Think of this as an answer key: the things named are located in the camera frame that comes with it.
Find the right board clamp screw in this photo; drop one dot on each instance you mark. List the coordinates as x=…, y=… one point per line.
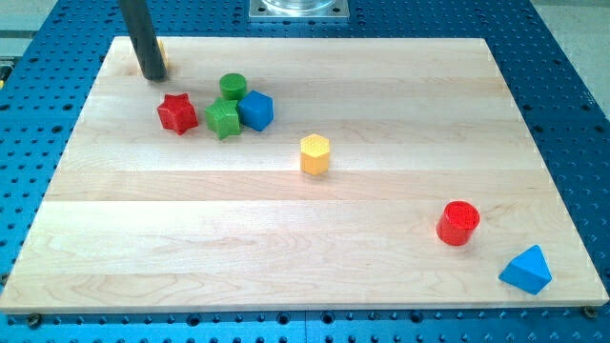
x=589, y=312

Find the yellow hexagon block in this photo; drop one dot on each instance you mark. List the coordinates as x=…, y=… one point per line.
x=314, y=154

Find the yellow block behind rod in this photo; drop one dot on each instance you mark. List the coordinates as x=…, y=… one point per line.
x=162, y=52

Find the green cylinder block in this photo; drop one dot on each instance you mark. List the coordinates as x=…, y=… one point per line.
x=233, y=86

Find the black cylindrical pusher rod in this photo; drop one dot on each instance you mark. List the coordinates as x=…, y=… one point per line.
x=139, y=23

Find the blue cube block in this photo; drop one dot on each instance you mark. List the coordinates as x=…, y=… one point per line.
x=256, y=110

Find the green star block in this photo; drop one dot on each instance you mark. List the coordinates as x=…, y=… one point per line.
x=222, y=117

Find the board clamp screw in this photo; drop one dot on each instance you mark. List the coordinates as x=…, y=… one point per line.
x=589, y=312
x=33, y=320

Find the wooden board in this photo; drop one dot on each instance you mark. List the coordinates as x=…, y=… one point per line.
x=139, y=219

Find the red star block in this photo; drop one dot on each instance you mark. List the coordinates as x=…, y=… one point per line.
x=177, y=113

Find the left board clamp screw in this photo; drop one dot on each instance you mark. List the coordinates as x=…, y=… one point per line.
x=33, y=320

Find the blue triangle block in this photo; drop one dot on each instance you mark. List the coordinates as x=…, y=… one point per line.
x=528, y=271

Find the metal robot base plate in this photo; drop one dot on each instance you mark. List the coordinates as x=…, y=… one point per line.
x=298, y=9

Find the red cylinder block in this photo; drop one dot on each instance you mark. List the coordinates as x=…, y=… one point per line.
x=457, y=223

